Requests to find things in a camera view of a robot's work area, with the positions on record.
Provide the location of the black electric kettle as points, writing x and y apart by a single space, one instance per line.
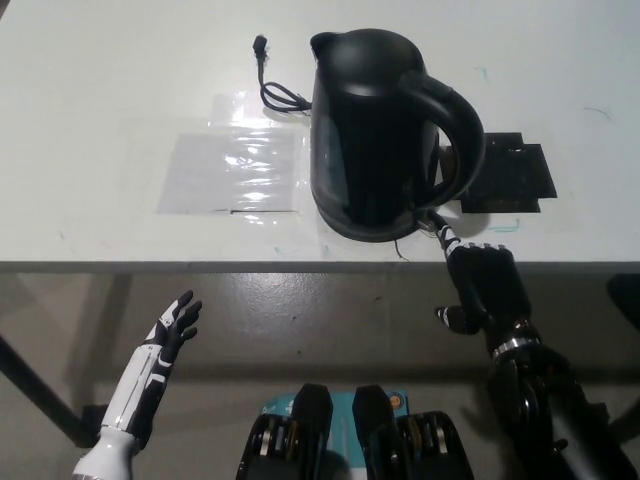
365 150

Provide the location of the black table foot plate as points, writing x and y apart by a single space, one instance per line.
95 422

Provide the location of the black table leg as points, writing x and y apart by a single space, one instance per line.
35 385

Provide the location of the black kettle power base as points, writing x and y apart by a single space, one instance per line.
360 235

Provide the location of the black flat mat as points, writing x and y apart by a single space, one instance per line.
510 175

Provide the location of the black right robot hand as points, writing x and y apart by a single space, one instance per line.
487 285

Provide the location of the transparent plastic film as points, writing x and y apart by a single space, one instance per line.
230 111

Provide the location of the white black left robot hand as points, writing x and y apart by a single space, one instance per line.
142 385

